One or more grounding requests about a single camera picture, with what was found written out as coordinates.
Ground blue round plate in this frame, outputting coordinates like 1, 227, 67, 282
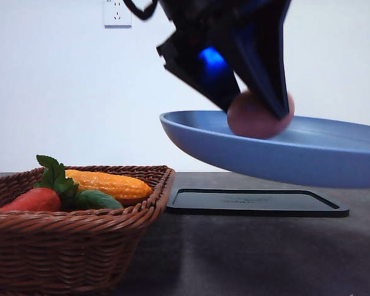
160, 110, 370, 188

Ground white wall socket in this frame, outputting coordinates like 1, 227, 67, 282
104, 0, 133, 29

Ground green carrot leaves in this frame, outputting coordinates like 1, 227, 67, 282
33, 155, 79, 209

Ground green toy vegetable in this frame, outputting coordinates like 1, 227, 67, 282
76, 189, 123, 210

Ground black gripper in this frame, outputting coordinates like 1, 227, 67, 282
157, 0, 294, 119

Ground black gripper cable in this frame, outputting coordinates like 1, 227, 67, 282
124, 0, 158, 20

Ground yellow toy corn cob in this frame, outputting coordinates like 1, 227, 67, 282
65, 170, 153, 199

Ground brown wicker basket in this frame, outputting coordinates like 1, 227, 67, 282
0, 165, 176, 296

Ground black rectangular tray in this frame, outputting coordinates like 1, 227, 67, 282
165, 189, 350, 218

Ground pink brown egg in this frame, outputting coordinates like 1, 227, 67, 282
227, 93, 295, 139

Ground red toy carrot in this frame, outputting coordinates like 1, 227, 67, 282
0, 187, 61, 212

